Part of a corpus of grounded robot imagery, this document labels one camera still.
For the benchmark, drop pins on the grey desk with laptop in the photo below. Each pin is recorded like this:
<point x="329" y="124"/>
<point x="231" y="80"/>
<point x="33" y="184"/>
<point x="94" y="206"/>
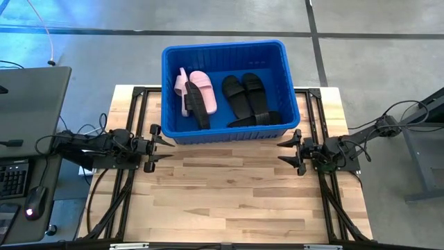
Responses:
<point x="34" y="111"/>

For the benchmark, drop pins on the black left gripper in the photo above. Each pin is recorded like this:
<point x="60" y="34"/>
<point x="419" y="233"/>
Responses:
<point x="142" y="146"/>

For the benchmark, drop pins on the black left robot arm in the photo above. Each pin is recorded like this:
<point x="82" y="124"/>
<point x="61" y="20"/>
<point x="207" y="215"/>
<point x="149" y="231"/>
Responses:
<point x="104" y="142"/>

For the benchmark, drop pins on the white paper label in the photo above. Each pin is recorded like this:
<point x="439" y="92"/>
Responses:
<point x="85" y="171"/>

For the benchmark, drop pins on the black aluminium rig frame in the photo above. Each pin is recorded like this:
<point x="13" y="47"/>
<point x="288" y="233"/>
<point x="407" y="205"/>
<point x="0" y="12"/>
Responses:
<point x="138" y="91"/>

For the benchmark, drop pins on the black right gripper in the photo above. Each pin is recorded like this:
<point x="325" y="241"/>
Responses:
<point x="312" y="151"/>

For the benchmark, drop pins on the green circuit board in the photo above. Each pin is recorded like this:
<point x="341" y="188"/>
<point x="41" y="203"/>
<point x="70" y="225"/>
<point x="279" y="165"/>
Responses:
<point x="325" y="169"/>

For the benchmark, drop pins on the blue plastic bin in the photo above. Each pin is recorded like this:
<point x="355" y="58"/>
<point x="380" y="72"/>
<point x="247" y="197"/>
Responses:
<point x="225" y="59"/>

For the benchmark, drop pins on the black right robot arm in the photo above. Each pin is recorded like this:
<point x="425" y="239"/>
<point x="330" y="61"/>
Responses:
<point x="347" y="142"/>

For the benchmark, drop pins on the dark metal desk frame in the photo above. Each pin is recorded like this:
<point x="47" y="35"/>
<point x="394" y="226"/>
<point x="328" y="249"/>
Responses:
<point x="416" y="166"/>

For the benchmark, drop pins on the black round knob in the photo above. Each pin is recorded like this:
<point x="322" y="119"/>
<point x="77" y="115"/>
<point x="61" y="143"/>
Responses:
<point x="51" y="230"/>

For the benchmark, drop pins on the black computer mouse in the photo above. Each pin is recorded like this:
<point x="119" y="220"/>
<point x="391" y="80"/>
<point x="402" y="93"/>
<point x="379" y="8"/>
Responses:
<point x="36" y="199"/>

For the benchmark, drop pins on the black rubber slide sandal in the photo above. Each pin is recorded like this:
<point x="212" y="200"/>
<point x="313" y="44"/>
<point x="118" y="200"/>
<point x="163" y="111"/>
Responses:
<point x="255" y="90"/>
<point x="256" y="119"/>
<point x="236" y="93"/>
<point x="198" y="107"/>

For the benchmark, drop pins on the black smartphone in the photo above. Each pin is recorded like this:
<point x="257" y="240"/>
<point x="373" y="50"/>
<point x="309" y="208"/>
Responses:
<point x="8" y="218"/>

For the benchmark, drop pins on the pink rubber slide sandal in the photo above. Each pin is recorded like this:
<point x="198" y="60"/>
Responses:
<point x="180" y="87"/>
<point x="208" y="100"/>

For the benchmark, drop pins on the dark grey side desk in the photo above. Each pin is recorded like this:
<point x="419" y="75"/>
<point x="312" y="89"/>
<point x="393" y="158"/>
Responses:
<point x="52" y="194"/>

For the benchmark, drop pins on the silver metal bracket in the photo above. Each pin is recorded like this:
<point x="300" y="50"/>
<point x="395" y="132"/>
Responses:
<point x="128" y="246"/>
<point x="322" y="247"/>

